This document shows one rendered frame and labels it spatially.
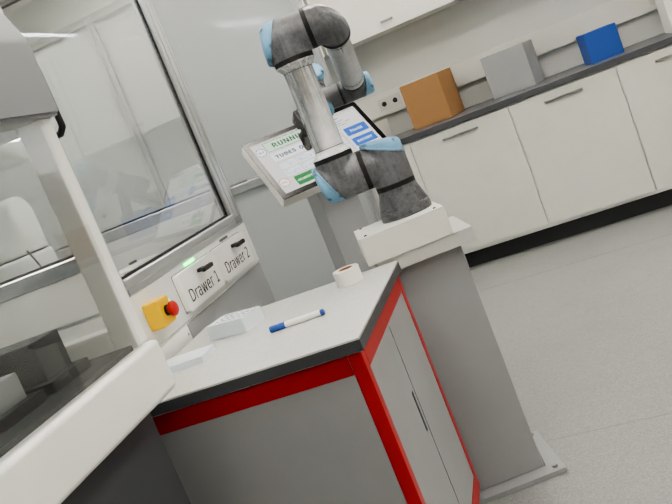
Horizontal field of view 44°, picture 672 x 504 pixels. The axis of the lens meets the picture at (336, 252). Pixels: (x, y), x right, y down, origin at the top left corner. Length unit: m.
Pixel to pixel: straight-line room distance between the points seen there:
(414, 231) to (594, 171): 2.85
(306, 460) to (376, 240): 0.73
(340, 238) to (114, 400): 1.90
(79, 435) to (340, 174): 1.23
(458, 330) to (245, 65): 2.00
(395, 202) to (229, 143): 1.82
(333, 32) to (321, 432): 1.15
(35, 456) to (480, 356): 1.45
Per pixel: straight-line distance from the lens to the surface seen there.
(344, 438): 1.73
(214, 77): 4.04
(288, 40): 2.36
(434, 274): 2.34
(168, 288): 2.31
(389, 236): 2.27
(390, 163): 2.34
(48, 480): 1.30
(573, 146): 5.00
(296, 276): 4.07
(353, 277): 2.13
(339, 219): 3.24
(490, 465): 2.53
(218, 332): 2.14
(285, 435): 1.76
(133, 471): 1.61
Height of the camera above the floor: 1.17
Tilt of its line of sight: 9 degrees down
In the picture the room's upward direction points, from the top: 22 degrees counter-clockwise
